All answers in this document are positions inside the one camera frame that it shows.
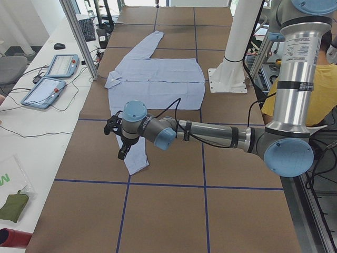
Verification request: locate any black keyboard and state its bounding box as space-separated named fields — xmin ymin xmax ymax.
xmin=78 ymin=18 xmax=96 ymax=42

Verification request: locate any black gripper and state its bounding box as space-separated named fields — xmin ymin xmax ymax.
xmin=104 ymin=111 xmax=138 ymax=160

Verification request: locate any far blue teach pendant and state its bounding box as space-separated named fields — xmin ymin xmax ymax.
xmin=45 ymin=54 xmax=79 ymax=78

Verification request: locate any blue teach pendant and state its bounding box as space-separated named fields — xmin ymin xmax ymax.
xmin=45 ymin=54 xmax=79 ymax=78
xmin=21 ymin=77 xmax=66 ymax=109

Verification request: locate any green folded cloth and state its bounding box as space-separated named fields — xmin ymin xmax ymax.
xmin=1 ymin=193 xmax=29 ymax=223

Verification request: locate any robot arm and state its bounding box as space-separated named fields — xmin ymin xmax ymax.
xmin=104 ymin=1 xmax=336 ymax=177

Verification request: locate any white camera stand pedestal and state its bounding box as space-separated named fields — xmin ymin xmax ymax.
xmin=208 ymin=0 xmax=263 ymax=93

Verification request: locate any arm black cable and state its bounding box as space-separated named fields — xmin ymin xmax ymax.
xmin=147 ymin=97 xmax=266 ymax=148

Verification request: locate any aluminium frame post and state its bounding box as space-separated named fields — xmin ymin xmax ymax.
xmin=59 ymin=0 xmax=98 ymax=81

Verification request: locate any red cylinder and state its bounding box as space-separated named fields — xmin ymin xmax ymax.
xmin=1 ymin=228 xmax=33 ymax=249

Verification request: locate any light blue striped shirt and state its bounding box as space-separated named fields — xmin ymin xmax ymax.
xmin=105 ymin=31 xmax=205 ymax=175

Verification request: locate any near blue teach pendant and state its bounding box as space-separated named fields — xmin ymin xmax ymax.
xmin=21 ymin=77 xmax=66 ymax=109

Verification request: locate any person in yellow shirt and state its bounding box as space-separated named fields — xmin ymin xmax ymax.
xmin=261 ymin=30 xmax=337 ymax=127

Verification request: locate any black computer mouse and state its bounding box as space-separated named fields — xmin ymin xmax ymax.
xmin=53 ymin=43 xmax=66 ymax=50

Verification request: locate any brown paper table cover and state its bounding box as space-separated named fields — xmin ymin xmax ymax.
xmin=25 ymin=6 xmax=303 ymax=253

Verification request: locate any black handheld device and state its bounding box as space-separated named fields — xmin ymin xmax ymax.
xmin=96 ymin=28 xmax=108 ymax=49

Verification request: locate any clear plastic bag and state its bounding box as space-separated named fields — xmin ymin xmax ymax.
xmin=1 ymin=155 xmax=36 ymax=223

